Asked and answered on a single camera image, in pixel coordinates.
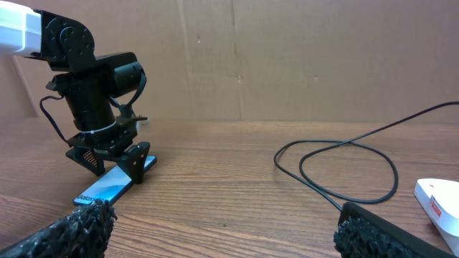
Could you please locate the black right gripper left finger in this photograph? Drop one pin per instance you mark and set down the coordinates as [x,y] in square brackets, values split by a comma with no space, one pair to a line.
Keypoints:
[83,233]

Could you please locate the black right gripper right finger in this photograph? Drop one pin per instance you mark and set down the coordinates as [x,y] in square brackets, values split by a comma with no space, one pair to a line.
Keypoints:
[362,234]

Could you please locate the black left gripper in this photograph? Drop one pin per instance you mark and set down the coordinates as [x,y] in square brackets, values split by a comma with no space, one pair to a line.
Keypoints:
[100,92]

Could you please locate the blue Galaxy smartphone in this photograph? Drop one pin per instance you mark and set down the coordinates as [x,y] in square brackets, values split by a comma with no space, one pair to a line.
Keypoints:
[111,186]

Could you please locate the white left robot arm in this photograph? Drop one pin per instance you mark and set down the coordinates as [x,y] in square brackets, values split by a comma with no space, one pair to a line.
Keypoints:
[42,35]

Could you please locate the white power strip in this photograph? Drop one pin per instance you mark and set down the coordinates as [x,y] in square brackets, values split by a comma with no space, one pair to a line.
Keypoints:
[439,199]

